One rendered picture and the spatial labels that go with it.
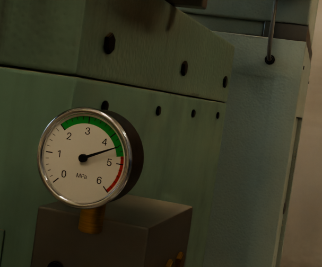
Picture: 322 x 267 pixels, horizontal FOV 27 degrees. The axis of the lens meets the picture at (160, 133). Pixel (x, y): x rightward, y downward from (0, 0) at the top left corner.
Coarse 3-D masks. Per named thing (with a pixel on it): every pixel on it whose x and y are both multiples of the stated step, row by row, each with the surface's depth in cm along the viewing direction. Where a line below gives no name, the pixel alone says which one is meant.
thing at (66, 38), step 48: (0, 0) 49; (48, 0) 48; (96, 0) 49; (144, 0) 59; (0, 48) 49; (48, 48) 48; (96, 48) 50; (144, 48) 61; (192, 48) 78; (192, 96) 83
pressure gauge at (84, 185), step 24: (72, 120) 41; (96, 120) 41; (120, 120) 41; (48, 144) 42; (72, 144) 41; (96, 144) 41; (120, 144) 40; (48, 168) 42; (72, 168) 41; (96, 168) 41; (120, 168) 40; (72, 192) 41; (96, 192) 41; (120, 192) 41; (96, 216) 43
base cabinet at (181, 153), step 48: (0, 96) 49; (48, 96) 48; (96, 96) 52; (144, 96) 63; (0, 144) 49; (144, 144) 66; (192, 144) 85; (0, 192) 50; (48, 192) 48; (144, 192) 68; (192, 192) 89; (0, 240) 49; (192, 240) 93
